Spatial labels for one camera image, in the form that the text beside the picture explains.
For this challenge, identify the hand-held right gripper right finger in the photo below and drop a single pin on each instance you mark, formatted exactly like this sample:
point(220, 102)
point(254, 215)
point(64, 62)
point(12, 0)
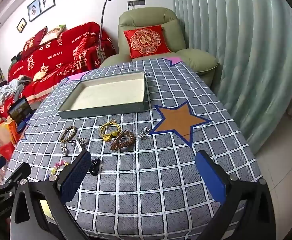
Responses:
point(209, 177)

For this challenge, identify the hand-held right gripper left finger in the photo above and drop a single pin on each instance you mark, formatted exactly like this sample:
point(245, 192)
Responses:
point(77, 172)

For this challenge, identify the black claw hair clip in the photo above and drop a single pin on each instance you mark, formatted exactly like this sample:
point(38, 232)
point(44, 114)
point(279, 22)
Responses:
point(94, 167)

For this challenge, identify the silver star charm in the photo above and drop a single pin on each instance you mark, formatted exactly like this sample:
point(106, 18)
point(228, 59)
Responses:
point(65, 150)

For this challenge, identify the silver brooch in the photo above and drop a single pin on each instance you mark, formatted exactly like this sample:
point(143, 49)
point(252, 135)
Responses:
point(144, 132)

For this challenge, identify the grey jewelry tray box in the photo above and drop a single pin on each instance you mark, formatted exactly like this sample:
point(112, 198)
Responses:
point(110, 92)

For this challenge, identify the orange gift box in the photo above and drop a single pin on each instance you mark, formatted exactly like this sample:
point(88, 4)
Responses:
point(0, 135)

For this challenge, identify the grey checked tablecloth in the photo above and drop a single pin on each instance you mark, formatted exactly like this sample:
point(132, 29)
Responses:
point(148, 180)

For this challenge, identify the tablet screen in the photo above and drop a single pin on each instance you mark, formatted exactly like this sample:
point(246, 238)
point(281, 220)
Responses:
point(19, 108)

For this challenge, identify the pile of clothes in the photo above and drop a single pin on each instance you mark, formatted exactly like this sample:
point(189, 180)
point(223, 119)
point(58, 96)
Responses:
point(10, 88)

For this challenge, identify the cream small cushion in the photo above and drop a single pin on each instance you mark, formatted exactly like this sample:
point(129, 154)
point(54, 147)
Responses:
point(39, 75)

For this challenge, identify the sofa with red cover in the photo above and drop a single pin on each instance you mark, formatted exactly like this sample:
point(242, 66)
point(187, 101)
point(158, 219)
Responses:
point(58, 55)

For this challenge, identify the red pillow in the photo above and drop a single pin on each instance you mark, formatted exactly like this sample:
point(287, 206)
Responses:
point(32, 43)

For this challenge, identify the pale green curtain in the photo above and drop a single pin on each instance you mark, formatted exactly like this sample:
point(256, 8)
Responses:
point(236, 42)

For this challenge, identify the floral pillow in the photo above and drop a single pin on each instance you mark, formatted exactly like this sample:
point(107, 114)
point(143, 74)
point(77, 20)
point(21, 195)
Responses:
point(52, 33)

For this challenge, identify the red embroidered cushion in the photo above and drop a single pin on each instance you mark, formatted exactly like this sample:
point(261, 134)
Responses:
point(146, 41)

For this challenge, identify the flexible phone stand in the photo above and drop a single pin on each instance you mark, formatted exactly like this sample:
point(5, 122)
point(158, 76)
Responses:
point(103, 12)

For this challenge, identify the green armchair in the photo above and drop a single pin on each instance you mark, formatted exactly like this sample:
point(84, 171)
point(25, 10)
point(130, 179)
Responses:
point(146, 17)

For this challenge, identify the small picture frame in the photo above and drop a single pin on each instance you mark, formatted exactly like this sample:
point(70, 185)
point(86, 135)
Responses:
point(21, 25)

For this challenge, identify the tall picture frame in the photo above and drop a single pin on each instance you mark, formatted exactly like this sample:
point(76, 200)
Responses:
point(46, 1)
point(34, 10)

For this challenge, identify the wall socket panel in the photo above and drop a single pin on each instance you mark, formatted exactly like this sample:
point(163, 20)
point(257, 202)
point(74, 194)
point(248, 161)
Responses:
point(136, 3)

